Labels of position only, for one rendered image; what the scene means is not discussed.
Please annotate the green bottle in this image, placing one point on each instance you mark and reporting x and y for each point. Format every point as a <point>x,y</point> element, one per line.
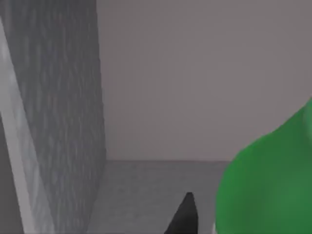
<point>265,185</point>

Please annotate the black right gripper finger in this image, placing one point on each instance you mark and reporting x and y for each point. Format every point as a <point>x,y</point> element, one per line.
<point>186,218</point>

